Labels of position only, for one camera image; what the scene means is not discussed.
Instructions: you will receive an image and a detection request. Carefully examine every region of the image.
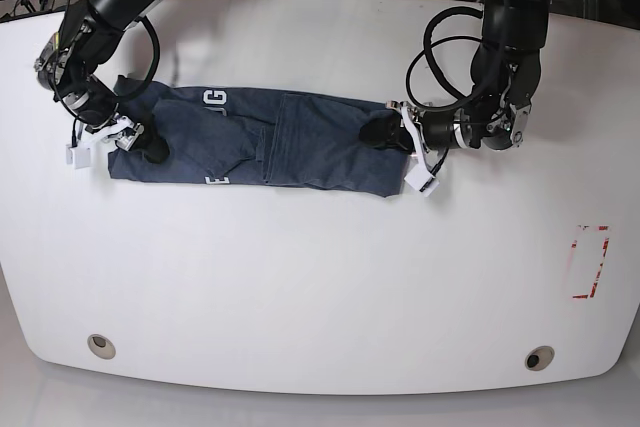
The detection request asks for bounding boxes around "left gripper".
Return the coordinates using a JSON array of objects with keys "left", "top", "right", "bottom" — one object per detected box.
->
[{"left": 359, "top": 101, "right": 463, "bottom": 176}]

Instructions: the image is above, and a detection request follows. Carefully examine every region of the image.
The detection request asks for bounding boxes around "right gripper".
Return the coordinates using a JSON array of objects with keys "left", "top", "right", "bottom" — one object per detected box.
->
[{"left": 69, "top": 93, "right": 169, "bottom": 164}]

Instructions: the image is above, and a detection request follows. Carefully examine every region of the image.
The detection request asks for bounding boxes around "dark blue T-shirt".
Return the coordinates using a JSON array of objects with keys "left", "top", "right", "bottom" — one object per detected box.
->
[{"left": 108, "top": 82, "right": 408, "bottom": 197}]

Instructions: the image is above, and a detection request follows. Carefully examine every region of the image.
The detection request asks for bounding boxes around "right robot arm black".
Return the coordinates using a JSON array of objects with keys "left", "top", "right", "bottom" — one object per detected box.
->
[{"left": 34, "top": 0, "right": 169, "bottom": 164}]

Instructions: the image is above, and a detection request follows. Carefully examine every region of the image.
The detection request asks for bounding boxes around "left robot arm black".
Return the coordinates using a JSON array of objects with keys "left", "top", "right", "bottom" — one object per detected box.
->
[{"left": 359, "top": 0, "right": 551, "bottom": 155}]

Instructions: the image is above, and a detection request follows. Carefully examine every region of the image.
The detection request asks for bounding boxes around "red tape rectangle marking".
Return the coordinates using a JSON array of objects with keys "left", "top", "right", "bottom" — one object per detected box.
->
[{"left": 566, "top": 225, "right": 611, "bottom": 300}]

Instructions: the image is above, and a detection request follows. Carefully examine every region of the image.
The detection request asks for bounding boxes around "left table cable grommet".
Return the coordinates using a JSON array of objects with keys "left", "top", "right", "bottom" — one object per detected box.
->
[{"left": 87, "top": 334, "right": 116, "bottom": 360}]

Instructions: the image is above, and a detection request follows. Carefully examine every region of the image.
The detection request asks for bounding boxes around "table cable grommet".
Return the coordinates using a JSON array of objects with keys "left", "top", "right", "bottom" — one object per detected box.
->
[
  {"left": 524, "top": 346, "right": 555, "bottom": 372},
  {"left": 87, "top": 334, "right": 116, "bottom": 360}
]

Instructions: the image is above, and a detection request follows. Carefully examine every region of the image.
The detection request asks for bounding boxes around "right table cable grommet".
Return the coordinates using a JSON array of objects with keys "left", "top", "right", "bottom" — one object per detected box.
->
[{"left": 524, "top": 346, "right": 555, "bottom": 372}]

